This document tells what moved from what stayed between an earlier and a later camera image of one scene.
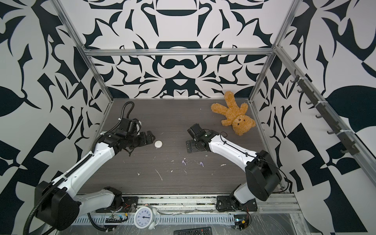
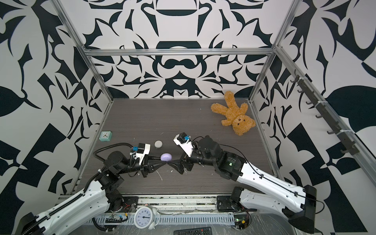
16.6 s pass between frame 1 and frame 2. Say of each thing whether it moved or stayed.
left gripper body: moved
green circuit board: stayed
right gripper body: moved
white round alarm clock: stayed
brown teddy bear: stayed
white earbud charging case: stayed
